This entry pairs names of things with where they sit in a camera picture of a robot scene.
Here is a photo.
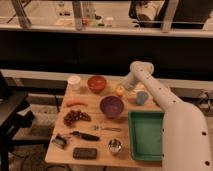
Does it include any black handled peeler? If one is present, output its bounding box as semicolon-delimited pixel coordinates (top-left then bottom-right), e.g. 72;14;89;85
70;131;100;141

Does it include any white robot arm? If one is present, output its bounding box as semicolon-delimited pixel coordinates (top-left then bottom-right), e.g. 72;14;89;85
121;61;213;171

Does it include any red grape bunch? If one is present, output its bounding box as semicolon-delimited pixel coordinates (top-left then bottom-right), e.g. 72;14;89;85
63;110;91;126

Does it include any red bowl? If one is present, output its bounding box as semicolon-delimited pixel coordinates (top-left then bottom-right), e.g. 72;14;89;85
87;75;107;94

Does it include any white plastic cup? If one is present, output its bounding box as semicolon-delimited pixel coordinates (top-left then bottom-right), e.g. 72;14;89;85
68;75;81;90

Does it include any purple bowl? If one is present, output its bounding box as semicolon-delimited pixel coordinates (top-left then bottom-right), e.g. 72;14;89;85
100;96;124;118

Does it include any green plastic tray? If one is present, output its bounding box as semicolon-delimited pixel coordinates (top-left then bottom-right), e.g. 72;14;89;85
128;111;164;161

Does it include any blue mug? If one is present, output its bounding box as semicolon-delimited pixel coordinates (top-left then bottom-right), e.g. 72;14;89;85
136;91;148;105

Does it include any orange carrot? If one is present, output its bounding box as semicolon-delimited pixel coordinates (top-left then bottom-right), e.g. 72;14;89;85
66;101;88;107

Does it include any orange red apple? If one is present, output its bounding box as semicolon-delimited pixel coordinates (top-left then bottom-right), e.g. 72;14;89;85
115;86;124;97

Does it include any small steel cup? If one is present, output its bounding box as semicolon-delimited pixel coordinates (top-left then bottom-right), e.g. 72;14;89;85
108;139;122;155

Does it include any black chair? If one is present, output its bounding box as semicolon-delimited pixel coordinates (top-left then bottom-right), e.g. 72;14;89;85
0;72;35;171

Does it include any dark rectangular sponge block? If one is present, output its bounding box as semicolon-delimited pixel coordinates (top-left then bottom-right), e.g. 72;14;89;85
73;148;97;159

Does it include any silver fork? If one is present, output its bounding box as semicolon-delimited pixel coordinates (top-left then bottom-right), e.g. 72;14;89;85
91;125;121;132

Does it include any black binder clip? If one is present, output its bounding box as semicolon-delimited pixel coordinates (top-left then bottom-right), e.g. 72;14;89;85
52;134;67;149

